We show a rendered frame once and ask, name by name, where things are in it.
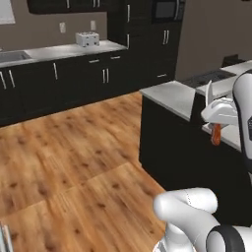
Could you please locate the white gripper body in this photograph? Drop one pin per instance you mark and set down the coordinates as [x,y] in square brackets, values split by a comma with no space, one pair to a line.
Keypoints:
[220,111]

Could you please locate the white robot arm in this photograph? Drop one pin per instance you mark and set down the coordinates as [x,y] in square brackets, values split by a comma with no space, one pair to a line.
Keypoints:
[188,216]

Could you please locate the black hob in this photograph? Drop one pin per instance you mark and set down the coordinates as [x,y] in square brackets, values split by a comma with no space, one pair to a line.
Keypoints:
[206,77]

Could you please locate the black box-shaped appliance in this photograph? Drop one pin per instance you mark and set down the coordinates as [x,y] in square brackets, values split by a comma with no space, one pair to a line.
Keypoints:
[233,61]

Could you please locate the black island cabinet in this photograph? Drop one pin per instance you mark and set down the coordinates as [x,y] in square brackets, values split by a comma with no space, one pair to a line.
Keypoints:
[177,151]

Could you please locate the black tall cupboard unit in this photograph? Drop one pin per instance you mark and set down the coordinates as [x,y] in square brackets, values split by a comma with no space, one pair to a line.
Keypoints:
[144,49]

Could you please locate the black microwave oven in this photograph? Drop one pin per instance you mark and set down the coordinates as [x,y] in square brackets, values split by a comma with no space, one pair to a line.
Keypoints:
[167,10]

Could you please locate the black base cupboard run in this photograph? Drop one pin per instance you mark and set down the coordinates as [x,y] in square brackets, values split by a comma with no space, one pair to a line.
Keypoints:
[75,82]

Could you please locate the white toaster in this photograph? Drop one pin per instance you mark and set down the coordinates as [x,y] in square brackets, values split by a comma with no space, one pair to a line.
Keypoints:
[87,39]

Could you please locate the grey sink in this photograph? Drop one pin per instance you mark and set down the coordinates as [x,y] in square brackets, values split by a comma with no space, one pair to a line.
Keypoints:
[12,56]

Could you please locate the white window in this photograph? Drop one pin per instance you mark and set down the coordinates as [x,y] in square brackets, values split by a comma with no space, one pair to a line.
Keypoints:
[6,11]

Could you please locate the grey metal appliance edge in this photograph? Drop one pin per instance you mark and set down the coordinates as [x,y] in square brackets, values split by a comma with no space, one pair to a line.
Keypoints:
[5,238]

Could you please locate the white wall socket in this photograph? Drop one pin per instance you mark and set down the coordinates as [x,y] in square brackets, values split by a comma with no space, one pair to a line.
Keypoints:
[93,25]
[62,27]

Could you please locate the black wall cupboard run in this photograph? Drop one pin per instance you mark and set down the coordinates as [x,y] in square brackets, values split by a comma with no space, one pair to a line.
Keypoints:
[59,6]

